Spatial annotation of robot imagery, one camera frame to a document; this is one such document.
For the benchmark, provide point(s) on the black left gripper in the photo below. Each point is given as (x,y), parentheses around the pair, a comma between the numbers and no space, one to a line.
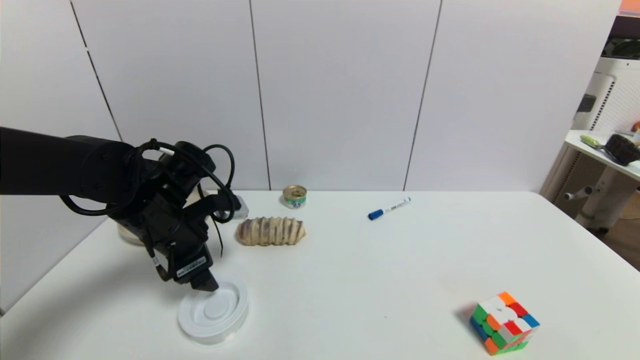
(191,268)

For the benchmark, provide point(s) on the white round plastic lid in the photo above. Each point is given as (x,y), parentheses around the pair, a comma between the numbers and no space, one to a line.
(220,315)

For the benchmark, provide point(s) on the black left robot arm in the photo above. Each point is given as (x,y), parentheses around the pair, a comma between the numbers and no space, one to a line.
(60,162)

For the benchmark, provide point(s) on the beige round plate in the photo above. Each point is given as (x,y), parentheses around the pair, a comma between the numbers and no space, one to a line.
(129,235)

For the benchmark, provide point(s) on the braided bread loaf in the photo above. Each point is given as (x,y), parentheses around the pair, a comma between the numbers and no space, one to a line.
(271,231)

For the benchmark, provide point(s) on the small green-label tin can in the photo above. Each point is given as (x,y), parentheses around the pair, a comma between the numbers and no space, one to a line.
(294,197)

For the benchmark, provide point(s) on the blue-capped white marker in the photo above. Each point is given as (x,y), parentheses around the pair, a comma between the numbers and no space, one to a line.
(389,208)

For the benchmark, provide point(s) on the colourful puzzle cube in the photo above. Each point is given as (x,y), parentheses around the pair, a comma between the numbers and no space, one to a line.
(504,323)

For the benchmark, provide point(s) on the white side table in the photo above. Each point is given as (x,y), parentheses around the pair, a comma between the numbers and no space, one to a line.
(595,150)

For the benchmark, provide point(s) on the black bristle brush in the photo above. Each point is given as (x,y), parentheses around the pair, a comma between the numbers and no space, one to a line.
(621,149)

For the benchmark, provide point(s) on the white perforated panel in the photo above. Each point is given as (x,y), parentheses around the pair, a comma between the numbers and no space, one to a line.
(617,95)

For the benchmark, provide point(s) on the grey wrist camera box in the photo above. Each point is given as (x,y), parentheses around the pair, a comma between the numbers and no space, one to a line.
(240,207)

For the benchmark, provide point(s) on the white pedestal stand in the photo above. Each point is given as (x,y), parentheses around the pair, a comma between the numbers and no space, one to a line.
(602,200)

